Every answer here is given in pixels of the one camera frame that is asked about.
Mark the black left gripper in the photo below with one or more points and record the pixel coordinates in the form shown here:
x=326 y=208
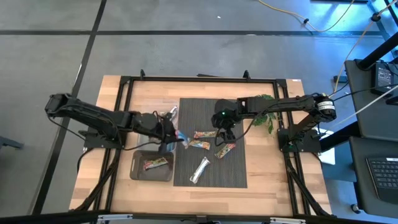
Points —
x=147 y=123

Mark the dark grey woven mat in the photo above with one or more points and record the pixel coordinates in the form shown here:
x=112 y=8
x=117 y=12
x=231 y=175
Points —
x=217 y=174

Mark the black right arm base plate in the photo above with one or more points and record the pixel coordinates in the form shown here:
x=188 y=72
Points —
x=311 y=146

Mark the silver metal bracket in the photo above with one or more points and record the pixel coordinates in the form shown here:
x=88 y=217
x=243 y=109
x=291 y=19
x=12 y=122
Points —
x=287 y=221
x=115 y=217

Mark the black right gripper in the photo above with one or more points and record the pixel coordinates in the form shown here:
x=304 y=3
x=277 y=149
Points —
x=228 y=116

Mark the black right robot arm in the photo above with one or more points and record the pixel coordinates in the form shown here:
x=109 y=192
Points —
x=286 y=104

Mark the black diagonal beam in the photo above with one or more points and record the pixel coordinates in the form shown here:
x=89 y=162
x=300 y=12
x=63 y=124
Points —
x=379 y=53
x=339 y=137

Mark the dark grey plastic bin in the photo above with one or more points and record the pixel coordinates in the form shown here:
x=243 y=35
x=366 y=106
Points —
x=136 y=174

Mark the black electronic device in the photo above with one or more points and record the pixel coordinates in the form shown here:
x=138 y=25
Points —
x=384 y=77

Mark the black metal table frame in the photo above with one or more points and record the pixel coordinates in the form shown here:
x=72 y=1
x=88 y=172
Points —
x=202 y=80

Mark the black caster wheel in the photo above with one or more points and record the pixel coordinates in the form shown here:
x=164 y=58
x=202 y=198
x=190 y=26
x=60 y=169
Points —
x=356 y=208

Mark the blue wrapper granola bar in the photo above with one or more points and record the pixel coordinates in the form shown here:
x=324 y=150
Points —
x=183 y=140

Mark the dark grey desk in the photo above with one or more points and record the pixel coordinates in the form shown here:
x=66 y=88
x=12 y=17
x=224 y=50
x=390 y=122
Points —
x=363 y=118
x=360 y=186

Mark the black rig crossbeam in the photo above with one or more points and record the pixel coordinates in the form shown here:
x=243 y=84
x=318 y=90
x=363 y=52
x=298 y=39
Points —
x=46 y=217

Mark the green orange granola bar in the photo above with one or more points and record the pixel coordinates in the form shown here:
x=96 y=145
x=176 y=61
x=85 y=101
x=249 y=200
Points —
x=205 y=134

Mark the red green blue granola bar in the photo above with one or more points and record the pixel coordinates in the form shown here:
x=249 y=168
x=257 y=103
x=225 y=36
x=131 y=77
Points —
x=224 y=151

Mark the small black power adapter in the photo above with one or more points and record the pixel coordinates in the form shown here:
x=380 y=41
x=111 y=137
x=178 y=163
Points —
x=340 y=78

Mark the grey furniture leg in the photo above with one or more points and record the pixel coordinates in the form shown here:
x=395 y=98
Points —
x=9 y=143

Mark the white blue orange granola bar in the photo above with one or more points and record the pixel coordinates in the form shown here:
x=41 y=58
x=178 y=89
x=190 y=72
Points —
x=199 y=170

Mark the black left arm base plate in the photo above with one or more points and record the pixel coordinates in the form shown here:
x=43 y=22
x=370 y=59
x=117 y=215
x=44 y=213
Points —
x=90 y=141

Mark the black keyboard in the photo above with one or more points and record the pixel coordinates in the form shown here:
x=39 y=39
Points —
x=385 y=177

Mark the red wrapper granola bar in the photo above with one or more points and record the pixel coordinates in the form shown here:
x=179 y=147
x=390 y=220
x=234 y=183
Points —
x=155 y=163

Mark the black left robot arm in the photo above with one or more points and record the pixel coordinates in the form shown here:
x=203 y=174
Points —
x=93 y=115

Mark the green leafy artificial plant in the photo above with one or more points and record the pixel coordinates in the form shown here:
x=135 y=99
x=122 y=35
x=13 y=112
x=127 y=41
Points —
x=261 y=119

